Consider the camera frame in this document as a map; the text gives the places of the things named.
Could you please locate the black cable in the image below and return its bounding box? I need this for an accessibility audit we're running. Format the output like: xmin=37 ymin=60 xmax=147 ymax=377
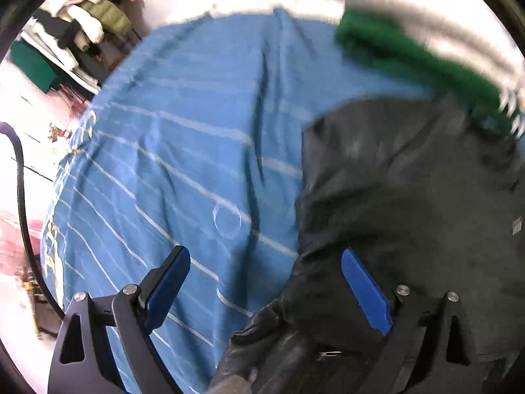
xmin=0 ymin=122 xmax=66 ymax=321

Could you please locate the green box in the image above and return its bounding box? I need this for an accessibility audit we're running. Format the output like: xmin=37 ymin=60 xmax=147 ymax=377
xmin=9 ymin=40 xmax=58 ymax=94

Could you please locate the white grey cloth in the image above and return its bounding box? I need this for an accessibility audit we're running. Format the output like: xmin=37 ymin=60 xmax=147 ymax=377
xmin=318 ymin=0 xmax=521 ymax=103

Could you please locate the black jacket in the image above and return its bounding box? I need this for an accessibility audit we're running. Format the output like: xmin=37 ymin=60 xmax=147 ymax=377
xmin=209 ymin=95 xmax=525 ymax=394

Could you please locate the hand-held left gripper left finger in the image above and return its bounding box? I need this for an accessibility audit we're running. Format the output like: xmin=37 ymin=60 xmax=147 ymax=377
xmin=48 ymin=245 xmax=191 ymax=394

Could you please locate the pile of clothes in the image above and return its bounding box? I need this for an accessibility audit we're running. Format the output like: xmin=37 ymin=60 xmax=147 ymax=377
xmin=20 ymin=0 xmax=142 ymax=91

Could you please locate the blue striped bed sheet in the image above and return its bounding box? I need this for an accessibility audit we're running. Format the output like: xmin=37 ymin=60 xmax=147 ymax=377
xmin=40 ymin=8 xmax=437 ymax=394

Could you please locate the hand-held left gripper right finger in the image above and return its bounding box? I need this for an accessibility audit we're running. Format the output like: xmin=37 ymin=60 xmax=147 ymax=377
xmin=341 ymin=248 xmax=481 ymax=394

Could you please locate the green cloth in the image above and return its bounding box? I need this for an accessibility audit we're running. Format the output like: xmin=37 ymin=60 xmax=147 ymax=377
xmin=334 ymin=8 xmax=523 ymax=136

